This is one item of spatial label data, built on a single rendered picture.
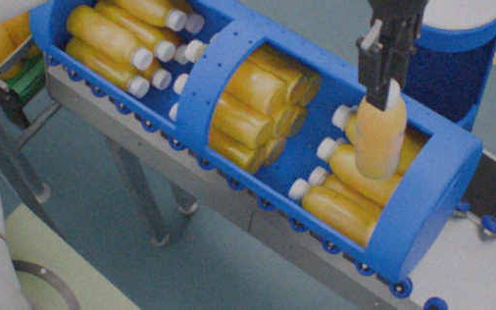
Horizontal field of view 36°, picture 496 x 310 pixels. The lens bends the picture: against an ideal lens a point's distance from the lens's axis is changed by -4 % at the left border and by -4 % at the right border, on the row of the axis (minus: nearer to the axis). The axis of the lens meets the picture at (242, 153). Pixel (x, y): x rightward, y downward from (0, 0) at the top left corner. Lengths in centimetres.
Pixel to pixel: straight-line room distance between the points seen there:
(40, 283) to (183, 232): 121
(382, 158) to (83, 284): 56
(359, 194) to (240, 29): 36
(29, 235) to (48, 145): 142
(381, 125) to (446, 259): 49
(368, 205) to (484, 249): 25
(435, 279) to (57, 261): 69
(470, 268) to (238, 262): 114
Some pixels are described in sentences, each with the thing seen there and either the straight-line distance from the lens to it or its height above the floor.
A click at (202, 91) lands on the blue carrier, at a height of 120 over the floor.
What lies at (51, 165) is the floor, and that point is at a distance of 277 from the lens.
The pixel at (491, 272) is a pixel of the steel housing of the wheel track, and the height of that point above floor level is 93.
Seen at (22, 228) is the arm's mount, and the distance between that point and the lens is 143.
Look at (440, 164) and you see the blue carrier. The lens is 122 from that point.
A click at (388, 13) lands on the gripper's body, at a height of 163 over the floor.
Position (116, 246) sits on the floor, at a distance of 256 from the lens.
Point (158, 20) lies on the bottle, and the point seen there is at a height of 112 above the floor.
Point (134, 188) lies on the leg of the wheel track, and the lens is 216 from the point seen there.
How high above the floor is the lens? 228
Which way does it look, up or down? 60 degrees down
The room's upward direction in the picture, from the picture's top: 10 degrees counter-clockwise
